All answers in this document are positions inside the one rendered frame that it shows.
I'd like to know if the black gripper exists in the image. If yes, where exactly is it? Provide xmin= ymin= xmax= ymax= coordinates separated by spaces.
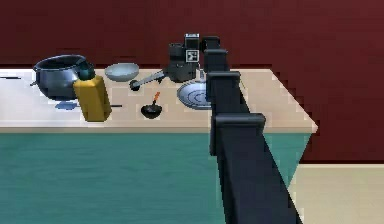
xmin=128 ymin=42 xmax=198 ymax=92

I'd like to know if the pale grey bowl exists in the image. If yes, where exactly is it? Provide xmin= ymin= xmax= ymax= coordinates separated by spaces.
xmin=104 ymin=62 xmax=140 ymax=83

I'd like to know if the grey plate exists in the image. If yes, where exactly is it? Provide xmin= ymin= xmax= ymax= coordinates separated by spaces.
xmin=176 ymin=81 xmax=212 ymax=111

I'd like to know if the yellow bottle with teal cap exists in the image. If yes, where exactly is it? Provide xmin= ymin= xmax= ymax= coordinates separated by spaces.
xmin=72 ymin=61 xmax=113 ymax=123

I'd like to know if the small blue flat object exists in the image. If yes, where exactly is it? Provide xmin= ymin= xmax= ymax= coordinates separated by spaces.
xmin=54 ymin=101 xmax=79 ymax=111

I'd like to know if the dark steel pot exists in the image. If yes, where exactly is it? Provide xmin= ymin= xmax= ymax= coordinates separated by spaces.
xmin=29 ymin=54 xmax=88 ymax=102

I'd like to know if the teal counter with beige top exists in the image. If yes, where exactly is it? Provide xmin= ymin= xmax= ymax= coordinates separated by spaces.
xmin=0 ymin=68 xmax=319 ymax=224

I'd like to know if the black ladle with orange handle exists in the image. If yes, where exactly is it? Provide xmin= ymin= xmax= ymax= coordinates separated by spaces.
xmin=140 ymin=91 xmax=164 ymax=120

